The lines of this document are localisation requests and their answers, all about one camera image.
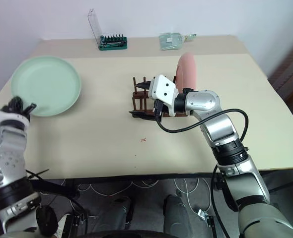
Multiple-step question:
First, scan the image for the black hanging arm cable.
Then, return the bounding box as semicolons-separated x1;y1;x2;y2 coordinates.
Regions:
210;164;239;238

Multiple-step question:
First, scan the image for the dark rounded robot torso edge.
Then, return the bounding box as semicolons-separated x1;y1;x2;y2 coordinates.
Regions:
69;228;213;238

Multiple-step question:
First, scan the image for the dark grey rounded robot leg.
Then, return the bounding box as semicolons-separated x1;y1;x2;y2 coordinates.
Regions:
96;196;135;235
163;194;196;234

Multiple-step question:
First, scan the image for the pale green round plate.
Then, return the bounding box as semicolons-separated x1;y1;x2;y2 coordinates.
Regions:
10;56;82;118

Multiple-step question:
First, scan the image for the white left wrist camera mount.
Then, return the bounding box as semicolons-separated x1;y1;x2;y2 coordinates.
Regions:
0;97;31;130

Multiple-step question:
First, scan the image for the pink round plate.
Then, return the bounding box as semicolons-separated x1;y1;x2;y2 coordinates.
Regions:
174;52;198;92

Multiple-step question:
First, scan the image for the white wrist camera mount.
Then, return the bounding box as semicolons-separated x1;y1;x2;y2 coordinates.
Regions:
147;74;180;117
0;97;31;130

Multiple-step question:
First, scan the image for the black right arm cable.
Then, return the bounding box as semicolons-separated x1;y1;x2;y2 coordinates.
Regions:
154;109;249;147

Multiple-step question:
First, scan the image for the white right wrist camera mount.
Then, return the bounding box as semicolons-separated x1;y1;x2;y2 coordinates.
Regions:
147;74;180;117

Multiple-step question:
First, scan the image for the dark wooden dish rack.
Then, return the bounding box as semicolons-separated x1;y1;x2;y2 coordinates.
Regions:
129;76;190;119

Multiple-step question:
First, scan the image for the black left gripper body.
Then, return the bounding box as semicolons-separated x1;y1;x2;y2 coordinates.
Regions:
0;96;26;117

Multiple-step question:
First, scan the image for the beige table cover sheet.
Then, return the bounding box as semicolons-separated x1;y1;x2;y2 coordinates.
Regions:
0;53;293;179

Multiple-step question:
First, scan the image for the green clear plastic packet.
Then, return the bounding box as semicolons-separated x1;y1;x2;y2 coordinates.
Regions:
158;32;197;52

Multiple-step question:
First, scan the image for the white floor cable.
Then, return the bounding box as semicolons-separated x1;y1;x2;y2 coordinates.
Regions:
76;177;213;220

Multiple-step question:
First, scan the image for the black table frame bar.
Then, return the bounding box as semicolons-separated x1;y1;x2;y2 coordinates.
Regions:
28;178;78;199

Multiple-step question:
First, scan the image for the dark brown wooden furniture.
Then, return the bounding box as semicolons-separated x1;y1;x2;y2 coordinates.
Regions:
267;31;293;106

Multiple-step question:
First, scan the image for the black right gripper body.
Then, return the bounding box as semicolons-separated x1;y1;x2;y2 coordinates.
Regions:
152;99;166;122

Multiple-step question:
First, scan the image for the green screwdriver bit set case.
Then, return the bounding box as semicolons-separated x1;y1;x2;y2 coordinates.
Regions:
87;8;128;52

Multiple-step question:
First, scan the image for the small metal floor clamp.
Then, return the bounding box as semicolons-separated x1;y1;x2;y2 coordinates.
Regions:
197;209;215;225

